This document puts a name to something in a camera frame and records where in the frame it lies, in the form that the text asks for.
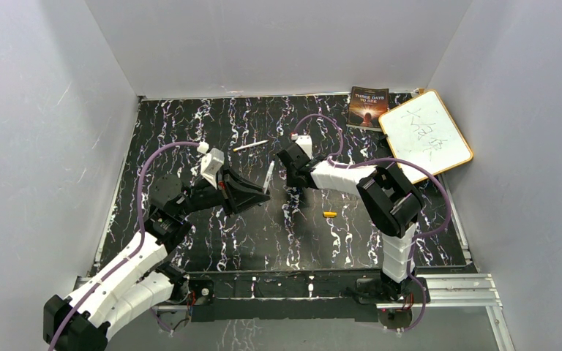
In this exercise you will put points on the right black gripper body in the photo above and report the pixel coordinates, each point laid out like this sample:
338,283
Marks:
291,181

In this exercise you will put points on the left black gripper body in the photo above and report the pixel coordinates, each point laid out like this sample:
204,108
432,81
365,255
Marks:
230,198

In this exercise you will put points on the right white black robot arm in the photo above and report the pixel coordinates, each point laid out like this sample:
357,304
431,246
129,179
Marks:
391,200

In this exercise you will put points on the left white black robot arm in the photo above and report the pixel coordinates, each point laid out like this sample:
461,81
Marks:
140,276

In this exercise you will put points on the orange tipped white pen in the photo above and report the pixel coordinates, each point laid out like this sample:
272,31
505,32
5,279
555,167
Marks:
251,145

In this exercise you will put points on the brown book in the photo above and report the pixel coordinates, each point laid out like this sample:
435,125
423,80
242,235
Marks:
366,106

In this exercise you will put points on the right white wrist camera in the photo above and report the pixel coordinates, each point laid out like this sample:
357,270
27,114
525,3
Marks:
304,142

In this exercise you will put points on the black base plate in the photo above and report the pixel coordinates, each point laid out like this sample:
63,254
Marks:
279,295

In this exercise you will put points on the white board wooden frame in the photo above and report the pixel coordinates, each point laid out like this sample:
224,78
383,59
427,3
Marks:
422,131

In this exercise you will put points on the aluminium frame rail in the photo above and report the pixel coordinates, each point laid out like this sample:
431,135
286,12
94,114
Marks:
448,290

